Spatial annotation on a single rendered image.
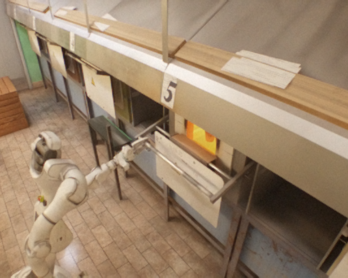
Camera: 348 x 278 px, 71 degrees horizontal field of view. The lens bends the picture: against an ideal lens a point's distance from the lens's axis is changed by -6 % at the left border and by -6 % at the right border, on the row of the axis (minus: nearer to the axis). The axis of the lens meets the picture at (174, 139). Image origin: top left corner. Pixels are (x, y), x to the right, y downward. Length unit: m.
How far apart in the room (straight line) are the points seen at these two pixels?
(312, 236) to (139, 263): 1.39
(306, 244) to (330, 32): 1.04
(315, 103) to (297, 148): 0.14
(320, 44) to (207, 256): 1.88
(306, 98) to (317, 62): 0.17
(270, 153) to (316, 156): 0.14
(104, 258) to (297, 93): 2.05
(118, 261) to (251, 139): 1.78
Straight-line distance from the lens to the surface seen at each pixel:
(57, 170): 1.25
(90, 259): 2.46
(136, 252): 2.41
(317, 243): 1.60
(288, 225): 1.61
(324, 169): 0.79
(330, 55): 0.96
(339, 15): 1.11
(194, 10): 1.40
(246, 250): 1.92
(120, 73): 1.50
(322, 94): 0.82
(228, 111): 0.92
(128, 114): 2.31
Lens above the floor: 2.04
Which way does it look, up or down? 34 degrees down
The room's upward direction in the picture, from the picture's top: straight up
